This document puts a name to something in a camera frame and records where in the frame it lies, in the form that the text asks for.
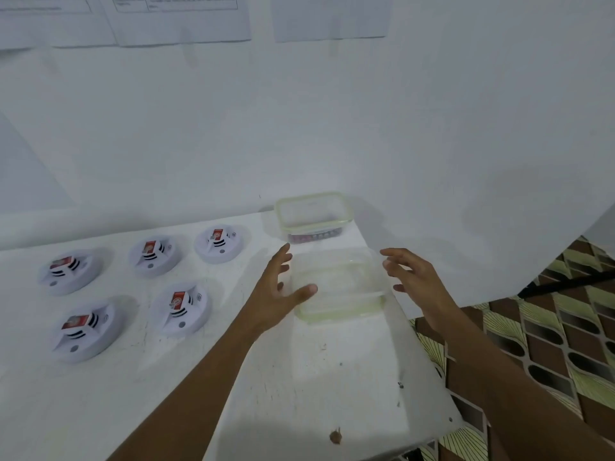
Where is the white smoke detector red label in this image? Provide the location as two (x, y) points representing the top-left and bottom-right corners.
(149, 282), (212, 337)
(128, 234), (183, 279)
(193, 224), (249, 264)
(50, 300), (124, 366)
(38, 249), (104, 297)

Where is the person's left hand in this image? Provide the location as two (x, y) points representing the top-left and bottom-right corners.
(239, 242), (320, 336)

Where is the person's left forearm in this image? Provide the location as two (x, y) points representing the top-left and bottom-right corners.
(108, 320), (264, 461)

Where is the person's right hand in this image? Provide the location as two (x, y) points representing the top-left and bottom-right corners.
(380, 247), (456, 333)

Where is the black bar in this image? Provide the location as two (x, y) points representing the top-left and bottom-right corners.
(516, 268), (615, 299)

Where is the green brown patterned floor mat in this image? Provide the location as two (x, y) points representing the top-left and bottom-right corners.
(403, 234), (615, 461)

